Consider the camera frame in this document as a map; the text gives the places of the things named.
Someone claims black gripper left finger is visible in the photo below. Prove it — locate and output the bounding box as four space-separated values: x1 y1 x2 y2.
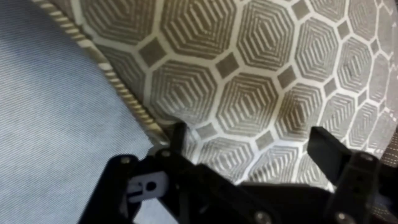
77 120 251 224

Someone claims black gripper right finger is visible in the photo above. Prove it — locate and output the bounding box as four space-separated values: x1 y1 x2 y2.
307 126 381 224

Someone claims octagon patterned beige pillow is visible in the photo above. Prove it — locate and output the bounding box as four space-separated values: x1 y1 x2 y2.
28 0 398 189

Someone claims light grey fabric couch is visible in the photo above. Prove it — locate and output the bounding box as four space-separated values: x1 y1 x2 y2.
0 0 185 224

